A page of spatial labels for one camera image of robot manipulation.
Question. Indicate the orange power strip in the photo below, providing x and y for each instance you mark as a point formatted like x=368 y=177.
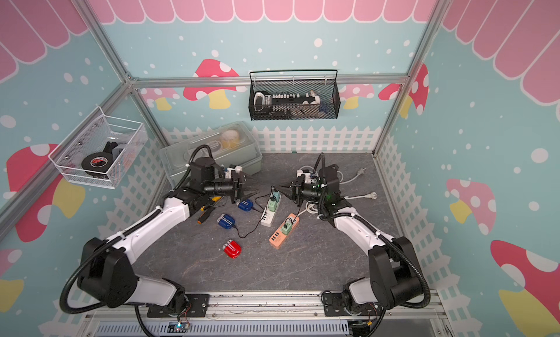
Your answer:
x=278 y=238

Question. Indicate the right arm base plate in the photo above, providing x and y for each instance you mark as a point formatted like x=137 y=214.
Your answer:
x=342 y=305

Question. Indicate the black wire mesh basket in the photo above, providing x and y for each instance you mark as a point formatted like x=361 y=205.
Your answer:
x=324 y=82

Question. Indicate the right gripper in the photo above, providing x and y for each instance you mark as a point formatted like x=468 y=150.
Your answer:
x=297 y=190

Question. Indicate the white power strip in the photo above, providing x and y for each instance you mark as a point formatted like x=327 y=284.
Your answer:
x=267 y=217

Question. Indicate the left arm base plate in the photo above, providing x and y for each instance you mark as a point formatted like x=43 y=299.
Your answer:
x=185 y=305

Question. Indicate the black tape roll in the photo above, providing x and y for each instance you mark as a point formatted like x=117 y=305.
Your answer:
x=97 y=164

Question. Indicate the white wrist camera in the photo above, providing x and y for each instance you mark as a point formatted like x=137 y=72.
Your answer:
x=232 y=169
x=304 y=176

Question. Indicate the black socket bit holder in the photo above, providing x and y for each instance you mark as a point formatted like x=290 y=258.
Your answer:
x=290 y=104

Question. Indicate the orange black screwdriver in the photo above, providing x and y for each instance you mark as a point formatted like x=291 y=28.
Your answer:
x=205 y=214

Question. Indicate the white wire wall basket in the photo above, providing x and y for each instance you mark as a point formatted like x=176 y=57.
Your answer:
x=100 y=151

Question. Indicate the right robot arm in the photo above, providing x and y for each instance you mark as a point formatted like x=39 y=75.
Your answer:
x=395 y=276

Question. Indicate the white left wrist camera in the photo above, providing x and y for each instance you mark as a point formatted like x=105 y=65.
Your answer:
x=232 y=169

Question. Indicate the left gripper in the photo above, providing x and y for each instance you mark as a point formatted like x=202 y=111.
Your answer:
x=238 y=181

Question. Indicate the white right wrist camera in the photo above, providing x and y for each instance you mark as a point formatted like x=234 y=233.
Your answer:
x=304 y=176

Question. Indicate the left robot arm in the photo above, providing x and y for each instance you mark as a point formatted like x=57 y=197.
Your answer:
x=106 y=277

